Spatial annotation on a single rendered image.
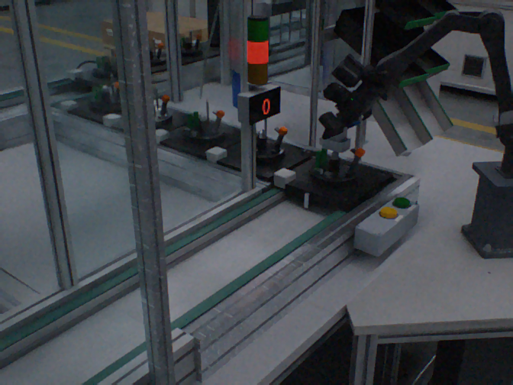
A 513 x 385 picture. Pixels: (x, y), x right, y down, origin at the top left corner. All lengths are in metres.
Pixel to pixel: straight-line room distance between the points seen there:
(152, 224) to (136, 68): 0.22
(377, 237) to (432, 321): 0.23
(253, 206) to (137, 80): 0.85
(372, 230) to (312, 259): 0.19
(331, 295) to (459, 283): 0.31
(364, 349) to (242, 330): 0.31
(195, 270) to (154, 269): 0.48
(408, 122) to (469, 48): 3.95
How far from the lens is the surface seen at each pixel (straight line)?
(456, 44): 5.87
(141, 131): 0.80
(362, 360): 1.41
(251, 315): 1.22
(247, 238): 1.49
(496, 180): 1.55
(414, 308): 1.39
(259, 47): 1.46
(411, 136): 1.89
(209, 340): 1.14
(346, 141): 1.63
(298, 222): 1.56
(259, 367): 1.21
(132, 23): 0.76
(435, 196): 1.89
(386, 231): 1.47
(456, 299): 1.45
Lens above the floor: 1.67
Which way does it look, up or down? 26 degrees down
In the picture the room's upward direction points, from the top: straight up
